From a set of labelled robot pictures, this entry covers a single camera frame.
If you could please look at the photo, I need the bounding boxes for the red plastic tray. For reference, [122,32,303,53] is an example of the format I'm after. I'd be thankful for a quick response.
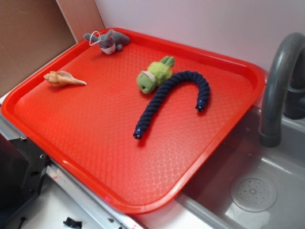
[1,30,265,215]

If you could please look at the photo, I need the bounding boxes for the green plush turtle toy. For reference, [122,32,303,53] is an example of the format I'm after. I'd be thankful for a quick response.
[136,56,175,94]

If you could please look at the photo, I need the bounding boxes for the grey plush bunny toy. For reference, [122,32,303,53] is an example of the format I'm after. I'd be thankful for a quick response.
[83,29,131,54]

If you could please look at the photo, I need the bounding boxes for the tan spiral seashell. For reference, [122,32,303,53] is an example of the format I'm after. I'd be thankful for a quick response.
[43,71,87,87]

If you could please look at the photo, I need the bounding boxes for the grey toy sink basin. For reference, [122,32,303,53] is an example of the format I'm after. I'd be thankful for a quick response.
[177,107,305,229]

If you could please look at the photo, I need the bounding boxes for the grey toy faucet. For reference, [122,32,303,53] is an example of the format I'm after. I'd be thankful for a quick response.
[259,32,305,147]

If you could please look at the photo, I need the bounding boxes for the black plastic clip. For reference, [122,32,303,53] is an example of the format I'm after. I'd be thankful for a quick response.
[63,217,82,229]

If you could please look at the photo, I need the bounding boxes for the brown cardboard panel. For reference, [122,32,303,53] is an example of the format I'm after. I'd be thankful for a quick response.
[0,0,104,96]

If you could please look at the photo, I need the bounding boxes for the navy blue braided rope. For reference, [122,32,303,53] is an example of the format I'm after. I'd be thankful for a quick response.
[132,71,211,140]

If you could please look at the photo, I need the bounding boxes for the silver metal rail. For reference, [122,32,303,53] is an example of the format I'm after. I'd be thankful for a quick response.
[0,114,141,229]

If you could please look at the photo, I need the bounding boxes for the black metal bracket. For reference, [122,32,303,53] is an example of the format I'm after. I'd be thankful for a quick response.
[0,135,49,228]

